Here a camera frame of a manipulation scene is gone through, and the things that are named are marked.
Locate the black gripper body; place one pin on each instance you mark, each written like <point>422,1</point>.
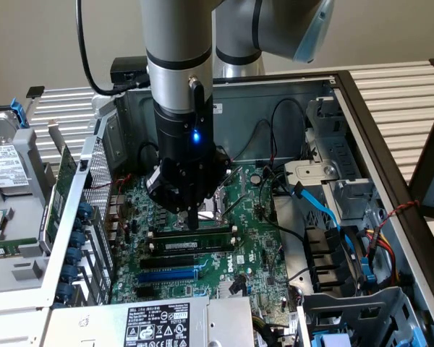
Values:
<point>184,137</point>

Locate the green RAM stick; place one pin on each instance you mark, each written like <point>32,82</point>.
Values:
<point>0,251</point>
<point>209,241</point>

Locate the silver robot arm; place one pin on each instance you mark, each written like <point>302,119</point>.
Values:
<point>177,29</point>

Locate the silver socket cover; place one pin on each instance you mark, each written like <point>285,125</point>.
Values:
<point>241,177</point>

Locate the round coin battery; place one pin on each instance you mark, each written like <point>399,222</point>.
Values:
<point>255,178</point>

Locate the white case sticker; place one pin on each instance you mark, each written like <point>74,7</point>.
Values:
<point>218,108</point>

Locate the CPU socket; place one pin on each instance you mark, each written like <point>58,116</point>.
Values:
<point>213,225</point>

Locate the open metal PC case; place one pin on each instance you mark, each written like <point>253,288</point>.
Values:
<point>246,101</point>

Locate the long black expansion slot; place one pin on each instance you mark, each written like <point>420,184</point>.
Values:
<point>166,262</point>

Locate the blue slot retention clip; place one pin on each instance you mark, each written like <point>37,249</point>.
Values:
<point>73,256</point>
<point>64,291</point>
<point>77,239</point>
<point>69,273</point>
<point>80,223</point>
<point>86,209</point>

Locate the blue expansion slot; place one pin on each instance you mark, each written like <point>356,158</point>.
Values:
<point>166,276</point>

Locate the black box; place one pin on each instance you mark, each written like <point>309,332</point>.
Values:
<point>128,68</point>

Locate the green motherboard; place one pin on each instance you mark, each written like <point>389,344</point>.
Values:
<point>217,260</point>

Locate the silver metal disk bay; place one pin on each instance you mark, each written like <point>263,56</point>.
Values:
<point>311,171</point>

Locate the green graphics card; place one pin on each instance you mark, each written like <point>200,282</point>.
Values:
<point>63,170</point>

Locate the short black expansion slot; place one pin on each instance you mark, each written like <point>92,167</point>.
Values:
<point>144,292</point>

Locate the silver chipset heat sink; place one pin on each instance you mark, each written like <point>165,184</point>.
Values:
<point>222,289</point>

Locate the black case fan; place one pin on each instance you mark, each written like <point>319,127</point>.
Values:
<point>322,253</point>

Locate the grey parts rack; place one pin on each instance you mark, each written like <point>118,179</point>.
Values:
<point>25,213</point>

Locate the silver power supply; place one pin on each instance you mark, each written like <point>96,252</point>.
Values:
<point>94,325</point>

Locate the silver hard disk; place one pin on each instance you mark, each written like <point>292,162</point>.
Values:
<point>7,166</point>

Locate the grey drive cage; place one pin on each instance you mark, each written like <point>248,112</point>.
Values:
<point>347,303</point>

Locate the black framed side panel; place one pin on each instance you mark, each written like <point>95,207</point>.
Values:
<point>417,180</point>

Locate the blue disk bracket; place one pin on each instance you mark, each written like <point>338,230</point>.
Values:
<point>20,112</point>

